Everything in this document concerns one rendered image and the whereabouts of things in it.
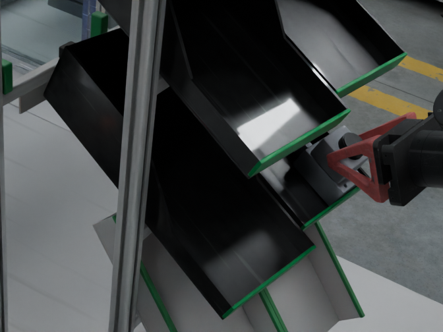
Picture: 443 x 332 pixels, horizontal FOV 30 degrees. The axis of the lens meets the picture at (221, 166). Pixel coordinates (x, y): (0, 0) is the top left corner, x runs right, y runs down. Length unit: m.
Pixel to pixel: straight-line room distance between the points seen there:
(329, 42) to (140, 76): 0.25
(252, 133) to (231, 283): 0.16
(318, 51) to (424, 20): 3.80
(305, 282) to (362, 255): 1.75
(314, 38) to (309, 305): 0.36
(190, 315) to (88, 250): 0.45
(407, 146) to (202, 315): 0.29
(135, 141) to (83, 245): 0.65
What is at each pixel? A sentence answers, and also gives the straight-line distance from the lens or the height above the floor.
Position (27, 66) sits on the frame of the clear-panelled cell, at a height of 0.88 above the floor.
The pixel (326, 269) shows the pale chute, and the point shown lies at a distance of 1.05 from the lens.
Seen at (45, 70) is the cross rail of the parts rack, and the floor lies 1.31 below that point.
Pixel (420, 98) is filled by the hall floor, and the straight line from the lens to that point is 3.81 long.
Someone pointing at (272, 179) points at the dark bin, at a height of 1.22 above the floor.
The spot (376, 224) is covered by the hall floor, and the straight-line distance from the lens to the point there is 2.94.
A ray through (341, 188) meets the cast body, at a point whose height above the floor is 1.22.
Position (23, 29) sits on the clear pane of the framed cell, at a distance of 1.75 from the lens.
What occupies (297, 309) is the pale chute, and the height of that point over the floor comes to 1.02.
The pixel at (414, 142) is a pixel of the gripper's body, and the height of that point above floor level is 1.31.
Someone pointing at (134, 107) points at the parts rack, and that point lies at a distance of 0.69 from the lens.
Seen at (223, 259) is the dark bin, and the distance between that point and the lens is 0.80.
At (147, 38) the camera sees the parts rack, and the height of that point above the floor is 1.44.
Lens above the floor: 1.73
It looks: 34 degrees down
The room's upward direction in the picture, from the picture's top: 9 degrees clockwise
